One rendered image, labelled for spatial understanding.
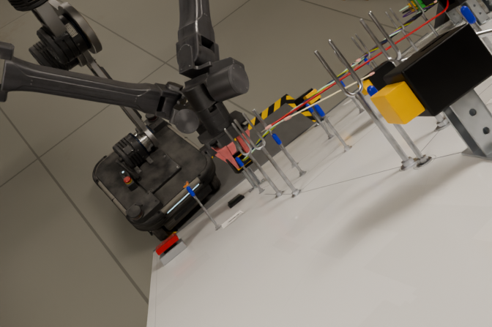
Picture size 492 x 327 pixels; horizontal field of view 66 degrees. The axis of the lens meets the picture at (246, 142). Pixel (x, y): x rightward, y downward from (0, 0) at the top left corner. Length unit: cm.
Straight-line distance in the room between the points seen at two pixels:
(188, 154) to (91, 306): 92
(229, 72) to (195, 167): 139
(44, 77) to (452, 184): 74
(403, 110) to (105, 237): 217
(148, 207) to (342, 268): 170
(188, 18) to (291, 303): 62
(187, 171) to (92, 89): 124
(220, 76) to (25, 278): 206
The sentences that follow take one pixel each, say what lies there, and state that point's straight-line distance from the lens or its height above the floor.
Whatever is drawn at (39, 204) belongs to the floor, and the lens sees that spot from 280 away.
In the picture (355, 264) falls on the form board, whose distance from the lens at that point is 29.
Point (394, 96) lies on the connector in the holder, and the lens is 28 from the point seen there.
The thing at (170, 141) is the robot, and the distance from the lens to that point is 222.
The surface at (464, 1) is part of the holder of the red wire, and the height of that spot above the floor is 129.
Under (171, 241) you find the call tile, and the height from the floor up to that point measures 112.
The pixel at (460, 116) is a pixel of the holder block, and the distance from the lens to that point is 31.
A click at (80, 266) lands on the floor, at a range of 236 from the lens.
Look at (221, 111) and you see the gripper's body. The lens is 74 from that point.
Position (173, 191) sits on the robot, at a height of 24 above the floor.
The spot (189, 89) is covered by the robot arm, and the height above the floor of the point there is 133.
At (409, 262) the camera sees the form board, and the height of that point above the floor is 154.
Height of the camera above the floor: 177
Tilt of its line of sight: 49 degrees down
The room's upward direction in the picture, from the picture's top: 20 degrees counter-clockwise
